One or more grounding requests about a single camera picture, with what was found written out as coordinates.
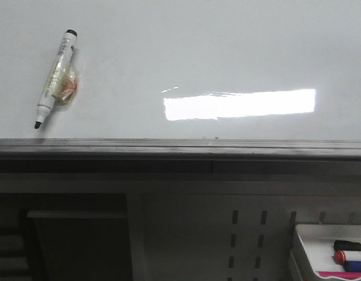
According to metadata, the black marker cap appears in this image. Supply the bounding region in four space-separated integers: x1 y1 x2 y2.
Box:
334 240 361 252

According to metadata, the blue marker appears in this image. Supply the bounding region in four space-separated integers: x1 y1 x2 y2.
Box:
343 261 361 273

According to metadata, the white perforated panel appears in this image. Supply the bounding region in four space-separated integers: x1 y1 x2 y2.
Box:
143 194 361 280

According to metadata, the grey whiteboard marker tray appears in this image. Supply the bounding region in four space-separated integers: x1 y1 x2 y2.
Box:
0 138 361 160

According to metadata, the white storage bin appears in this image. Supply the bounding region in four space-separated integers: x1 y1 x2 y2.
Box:
288 224 361 280

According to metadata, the red capped marker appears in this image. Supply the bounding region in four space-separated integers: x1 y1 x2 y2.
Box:
334 250 361 265

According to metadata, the black whiteboard marker with magnet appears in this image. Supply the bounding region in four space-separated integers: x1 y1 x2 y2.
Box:
34 29 77 129

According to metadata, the white whiteboard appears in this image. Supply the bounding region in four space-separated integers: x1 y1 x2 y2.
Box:
0 1 361 141

